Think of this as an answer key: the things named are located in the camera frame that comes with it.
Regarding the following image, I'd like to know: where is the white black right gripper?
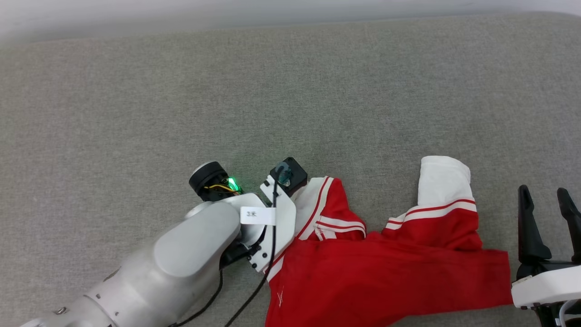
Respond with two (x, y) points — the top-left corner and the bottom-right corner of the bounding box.
(512, 184), (581, 312)

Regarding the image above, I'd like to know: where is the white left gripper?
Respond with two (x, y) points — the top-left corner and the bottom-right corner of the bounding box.
(247, 175), (298, 273)

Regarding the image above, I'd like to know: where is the red white striped shirt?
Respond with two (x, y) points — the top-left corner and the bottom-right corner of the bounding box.
(265, 156), (513, 327)

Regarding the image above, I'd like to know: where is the white paper label tag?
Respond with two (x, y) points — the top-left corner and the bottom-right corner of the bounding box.
(240, 207), (276, 226)

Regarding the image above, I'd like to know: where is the grey fabric sofa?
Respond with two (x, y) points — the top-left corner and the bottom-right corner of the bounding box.
(0, 13), (581, 327)

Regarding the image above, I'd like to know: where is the thin black cable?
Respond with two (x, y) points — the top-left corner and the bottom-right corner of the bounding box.
(169, 268), (225, 327)
(224, 166), (286, 327)

